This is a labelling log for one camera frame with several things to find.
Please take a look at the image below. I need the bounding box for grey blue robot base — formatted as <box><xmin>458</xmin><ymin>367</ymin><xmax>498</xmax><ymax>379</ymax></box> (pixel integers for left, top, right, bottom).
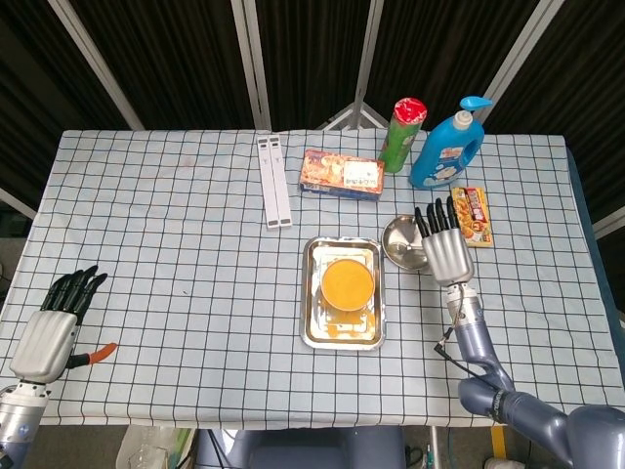
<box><xmin>194</xmin><ymin>427</ymin><xmax>409</xmax><ymax>469</ymax></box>

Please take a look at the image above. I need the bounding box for rectangular steel tray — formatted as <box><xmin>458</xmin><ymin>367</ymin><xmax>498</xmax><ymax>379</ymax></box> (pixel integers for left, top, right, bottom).
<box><xmin>299</xmin><ymin>235</ymin><xmax>388</xmax><ymax>351</ymax></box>

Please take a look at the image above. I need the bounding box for clear plastic bag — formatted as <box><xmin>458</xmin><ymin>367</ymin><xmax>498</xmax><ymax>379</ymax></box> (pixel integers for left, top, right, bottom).
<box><xmin>115</xmin><ymin>424</ymin><xmax>196</xmax><ymax>469</ymax></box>

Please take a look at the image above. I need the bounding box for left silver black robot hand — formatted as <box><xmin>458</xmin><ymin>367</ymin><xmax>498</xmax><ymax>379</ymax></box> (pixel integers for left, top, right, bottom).
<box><xmin>8</xmin><ymin>265</ymin><xmax>118</xmax><ymax>385</ymax></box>

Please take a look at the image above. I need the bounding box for bowl of yellow powder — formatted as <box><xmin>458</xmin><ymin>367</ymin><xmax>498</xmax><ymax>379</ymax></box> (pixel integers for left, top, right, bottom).
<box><xmin>319</xmin><ymin>258</ymin><xmax>378</xmax><ymax>314</ymax></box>

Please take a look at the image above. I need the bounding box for dark folding screen white frame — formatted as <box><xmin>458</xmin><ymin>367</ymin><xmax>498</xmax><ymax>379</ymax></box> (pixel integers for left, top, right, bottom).
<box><xmin>0</xmin><ymin>0</ymin><xmax>625</xmax><ymax>240</ymax></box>

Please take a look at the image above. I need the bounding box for blue checked tablecloth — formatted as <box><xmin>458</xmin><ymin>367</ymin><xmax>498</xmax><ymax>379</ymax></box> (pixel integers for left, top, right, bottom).
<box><xmin>0</xmin><ymin>129</ymin><xmax>625</xmax><ymax>431</ymax></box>

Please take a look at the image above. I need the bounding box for yellow curry box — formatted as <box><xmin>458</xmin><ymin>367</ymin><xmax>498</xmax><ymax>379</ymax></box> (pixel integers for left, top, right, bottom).
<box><xmin>450</xmin><ymin>186</ymin><xmax>494</xmax><ymax>249</ymax></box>

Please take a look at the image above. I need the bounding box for blue detergent pump bottle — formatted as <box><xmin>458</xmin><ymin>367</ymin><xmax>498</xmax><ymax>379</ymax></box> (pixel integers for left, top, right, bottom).
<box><xmin>408</xmin><ymin>96</ymin><xmax>494</xmax><ymax>191</ymax></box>

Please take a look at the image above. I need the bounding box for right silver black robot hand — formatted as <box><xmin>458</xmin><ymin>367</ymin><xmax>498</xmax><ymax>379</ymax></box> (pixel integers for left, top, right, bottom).
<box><xmin>413</xmin><ymin>195</ymin><xmax>476</xmax><ymax>287</ymax></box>

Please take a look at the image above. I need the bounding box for round steel plate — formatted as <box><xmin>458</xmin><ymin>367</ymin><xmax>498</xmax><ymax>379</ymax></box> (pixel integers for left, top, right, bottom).
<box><xmin>381</xmin><ymin>214</ymin><xmax>431</xmax><ymax>271</ymax></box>

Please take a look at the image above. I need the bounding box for white folded flat stand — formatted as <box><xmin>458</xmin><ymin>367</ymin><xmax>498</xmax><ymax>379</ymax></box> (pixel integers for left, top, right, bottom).
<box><xmin>256</xmin><ymin>135</ymin><xmax>293</xmax><ymax>230</ymax></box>

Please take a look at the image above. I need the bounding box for orange blue food box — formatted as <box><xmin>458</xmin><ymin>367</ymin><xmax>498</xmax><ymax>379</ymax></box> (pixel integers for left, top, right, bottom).
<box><xmin>298</xmin><ymin>149</ymin><xmax>386</xmax><ymax>202</ymax></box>

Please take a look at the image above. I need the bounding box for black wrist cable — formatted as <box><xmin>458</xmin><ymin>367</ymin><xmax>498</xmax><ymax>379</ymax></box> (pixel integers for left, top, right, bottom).
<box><xmin>433</xmin><ymin>287</ymin><xmax>489</xmax><ymax>380</ymax></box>

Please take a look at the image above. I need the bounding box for green chips can red lid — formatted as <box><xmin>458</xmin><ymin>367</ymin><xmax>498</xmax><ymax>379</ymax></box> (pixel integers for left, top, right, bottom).
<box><xmin>378</xmin><ymin>97</ymin><xmax>429</xmax><ymax>175</ymax></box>

